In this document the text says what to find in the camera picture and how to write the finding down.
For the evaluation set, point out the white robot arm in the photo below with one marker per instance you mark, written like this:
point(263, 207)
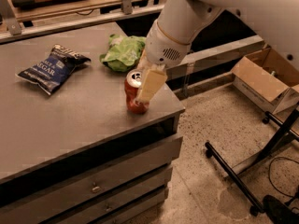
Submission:
point(179, 23)

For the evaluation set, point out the black foot pedal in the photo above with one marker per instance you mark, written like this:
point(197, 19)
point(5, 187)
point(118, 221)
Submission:
point(278, 212)

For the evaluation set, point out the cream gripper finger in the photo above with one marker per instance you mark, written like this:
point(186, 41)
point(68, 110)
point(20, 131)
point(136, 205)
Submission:
point(143, 60)
point(149, 82)

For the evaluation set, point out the top drawer with knob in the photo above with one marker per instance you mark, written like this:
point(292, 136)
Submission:
point(100, 180)

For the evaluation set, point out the grey metal rail frame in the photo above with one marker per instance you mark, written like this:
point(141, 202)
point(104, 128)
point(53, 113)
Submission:
point(196, 61)

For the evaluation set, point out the middle drawer with knob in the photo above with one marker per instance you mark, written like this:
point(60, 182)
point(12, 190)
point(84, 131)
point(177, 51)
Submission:
point(105, 204)

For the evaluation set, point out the bottom drawer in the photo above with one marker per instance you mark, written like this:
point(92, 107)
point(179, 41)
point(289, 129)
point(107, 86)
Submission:
point(134, 208)

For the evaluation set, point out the black metal stand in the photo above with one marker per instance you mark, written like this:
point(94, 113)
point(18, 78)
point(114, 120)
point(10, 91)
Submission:
point(282, 137)

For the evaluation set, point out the drawer with knob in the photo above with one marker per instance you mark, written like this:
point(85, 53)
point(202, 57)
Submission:
point(105, 204)
point(100, 180)

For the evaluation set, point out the green chip bag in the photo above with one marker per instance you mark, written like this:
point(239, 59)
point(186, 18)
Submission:
point(123, 52)

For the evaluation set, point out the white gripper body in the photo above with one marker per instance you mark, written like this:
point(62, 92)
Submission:
point(163, 48)

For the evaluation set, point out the blue chip bag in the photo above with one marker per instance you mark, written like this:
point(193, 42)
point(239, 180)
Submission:
point(53, 72)

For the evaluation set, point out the cardboard box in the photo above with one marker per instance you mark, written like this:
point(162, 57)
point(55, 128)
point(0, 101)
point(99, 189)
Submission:
point(267, 80)

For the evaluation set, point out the red coke can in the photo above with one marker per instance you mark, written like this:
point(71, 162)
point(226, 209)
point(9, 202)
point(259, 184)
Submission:
point(131, 85)

